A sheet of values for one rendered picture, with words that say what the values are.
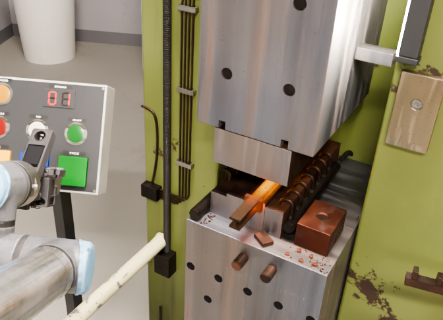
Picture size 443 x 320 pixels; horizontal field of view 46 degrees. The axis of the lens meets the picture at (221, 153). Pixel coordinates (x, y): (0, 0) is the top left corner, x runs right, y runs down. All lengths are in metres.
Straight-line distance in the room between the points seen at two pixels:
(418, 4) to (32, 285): 0.84
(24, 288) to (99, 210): 2.22
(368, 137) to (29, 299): 1.16
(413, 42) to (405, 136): 0.21
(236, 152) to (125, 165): 2.12
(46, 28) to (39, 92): 3.39
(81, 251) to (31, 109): 0.60
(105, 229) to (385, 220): 1.76
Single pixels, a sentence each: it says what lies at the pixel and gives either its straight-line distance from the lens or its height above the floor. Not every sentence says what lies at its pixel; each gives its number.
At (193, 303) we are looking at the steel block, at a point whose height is 0.63.
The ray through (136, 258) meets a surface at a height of 0.64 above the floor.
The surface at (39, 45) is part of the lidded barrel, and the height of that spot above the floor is 0.17.
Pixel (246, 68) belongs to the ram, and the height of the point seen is 1.33.
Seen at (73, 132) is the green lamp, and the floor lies 1.09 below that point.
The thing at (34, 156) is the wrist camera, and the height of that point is 1.17.
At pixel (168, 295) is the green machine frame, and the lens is 1.92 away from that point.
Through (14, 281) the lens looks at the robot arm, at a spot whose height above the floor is 1.24.
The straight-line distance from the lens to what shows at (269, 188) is 1.32.
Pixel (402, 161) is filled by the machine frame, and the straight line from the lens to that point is 1.26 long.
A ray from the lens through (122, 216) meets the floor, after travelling 2.89.
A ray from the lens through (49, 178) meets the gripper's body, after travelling 1.14.
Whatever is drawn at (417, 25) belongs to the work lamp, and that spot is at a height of 1.46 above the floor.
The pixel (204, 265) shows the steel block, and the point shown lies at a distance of 1.41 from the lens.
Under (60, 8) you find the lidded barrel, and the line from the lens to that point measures 4.79.
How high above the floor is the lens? 1.74
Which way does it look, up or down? 30 degrees down
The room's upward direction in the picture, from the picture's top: 3 degrees clockwise
